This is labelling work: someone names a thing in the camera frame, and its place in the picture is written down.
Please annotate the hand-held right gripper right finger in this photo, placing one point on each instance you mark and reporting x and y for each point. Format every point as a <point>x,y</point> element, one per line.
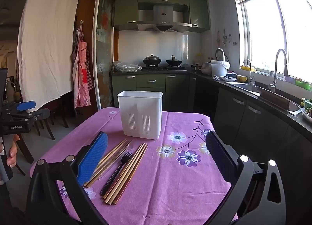
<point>219,159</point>

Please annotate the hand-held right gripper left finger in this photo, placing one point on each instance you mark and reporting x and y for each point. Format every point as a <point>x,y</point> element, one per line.
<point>92,159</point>

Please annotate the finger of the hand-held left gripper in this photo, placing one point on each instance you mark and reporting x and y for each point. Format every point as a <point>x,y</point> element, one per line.
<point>36,115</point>
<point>25,105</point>

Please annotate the clear plastic utensil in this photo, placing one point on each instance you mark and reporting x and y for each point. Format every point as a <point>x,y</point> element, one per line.
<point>109,166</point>

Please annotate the black plastic fork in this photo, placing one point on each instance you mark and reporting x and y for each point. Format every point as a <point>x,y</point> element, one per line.
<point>124,160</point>

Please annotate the pile of wooden chopsticks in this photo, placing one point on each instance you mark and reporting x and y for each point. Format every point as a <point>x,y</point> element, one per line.
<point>136,161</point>

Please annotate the white plastic utensil holder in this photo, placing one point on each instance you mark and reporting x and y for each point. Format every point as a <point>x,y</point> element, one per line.
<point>139,108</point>

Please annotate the person's left hand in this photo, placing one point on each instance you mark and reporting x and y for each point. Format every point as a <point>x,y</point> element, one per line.
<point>12,153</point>

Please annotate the dark wooden chairs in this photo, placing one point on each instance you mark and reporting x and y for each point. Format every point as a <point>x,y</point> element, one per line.
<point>43,127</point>

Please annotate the dark base cabinets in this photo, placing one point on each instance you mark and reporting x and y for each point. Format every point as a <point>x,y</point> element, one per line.
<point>243,117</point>

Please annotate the pink checked apron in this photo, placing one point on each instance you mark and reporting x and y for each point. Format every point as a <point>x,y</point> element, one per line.
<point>81,81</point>

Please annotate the white hanging sheet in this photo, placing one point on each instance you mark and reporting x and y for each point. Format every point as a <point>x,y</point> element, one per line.
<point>48,44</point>

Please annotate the purple floral tablecloth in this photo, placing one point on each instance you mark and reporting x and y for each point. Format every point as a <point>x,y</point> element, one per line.
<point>158,190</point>

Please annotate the steel sink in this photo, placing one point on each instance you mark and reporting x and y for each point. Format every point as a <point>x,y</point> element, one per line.
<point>243,88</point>

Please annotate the white bowl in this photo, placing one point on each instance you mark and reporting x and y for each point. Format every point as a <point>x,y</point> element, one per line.
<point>228,78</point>

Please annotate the yellow cup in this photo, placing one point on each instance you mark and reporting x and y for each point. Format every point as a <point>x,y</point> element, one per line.
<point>241,78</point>

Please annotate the small steel faucet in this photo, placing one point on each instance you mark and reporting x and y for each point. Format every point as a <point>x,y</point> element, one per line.
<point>249,76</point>

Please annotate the white bucket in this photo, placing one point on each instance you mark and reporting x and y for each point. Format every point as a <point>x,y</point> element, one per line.
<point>218,69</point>

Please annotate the white rice cooker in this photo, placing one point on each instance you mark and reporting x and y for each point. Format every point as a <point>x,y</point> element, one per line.
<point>206,69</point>

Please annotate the yellow sponge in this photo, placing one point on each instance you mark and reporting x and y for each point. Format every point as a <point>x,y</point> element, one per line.
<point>247,68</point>

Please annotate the green base cabinets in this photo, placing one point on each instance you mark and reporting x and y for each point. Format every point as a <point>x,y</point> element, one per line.
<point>151,81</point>

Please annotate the tall steel faucet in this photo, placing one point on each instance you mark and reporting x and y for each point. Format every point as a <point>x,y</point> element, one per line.
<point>275,78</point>

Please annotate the clear plastic bag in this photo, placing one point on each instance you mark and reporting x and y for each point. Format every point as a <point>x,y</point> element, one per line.
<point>126,67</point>

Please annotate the sliding glass door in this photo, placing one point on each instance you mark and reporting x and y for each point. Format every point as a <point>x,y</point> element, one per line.
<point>104,44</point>

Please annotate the condiment bottles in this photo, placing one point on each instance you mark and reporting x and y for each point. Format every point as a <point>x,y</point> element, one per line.
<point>198,60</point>

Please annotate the gas stove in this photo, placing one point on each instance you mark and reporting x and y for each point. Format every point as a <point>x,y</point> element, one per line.
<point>163,68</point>

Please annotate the green containers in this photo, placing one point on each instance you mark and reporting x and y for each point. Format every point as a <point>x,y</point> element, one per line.
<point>302,84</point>

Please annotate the black wok with lid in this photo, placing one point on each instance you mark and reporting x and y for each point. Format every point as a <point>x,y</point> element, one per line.
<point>151,61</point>

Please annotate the window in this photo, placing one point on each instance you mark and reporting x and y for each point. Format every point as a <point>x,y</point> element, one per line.
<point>263,32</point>

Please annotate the green upper cabinets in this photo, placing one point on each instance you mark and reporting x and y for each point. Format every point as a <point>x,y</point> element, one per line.
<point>125,8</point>

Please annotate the steel range hood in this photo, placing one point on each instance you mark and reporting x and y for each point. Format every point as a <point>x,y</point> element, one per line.
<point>162,12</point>

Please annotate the wall stickers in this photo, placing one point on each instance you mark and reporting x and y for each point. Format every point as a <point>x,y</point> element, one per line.
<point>225,37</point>

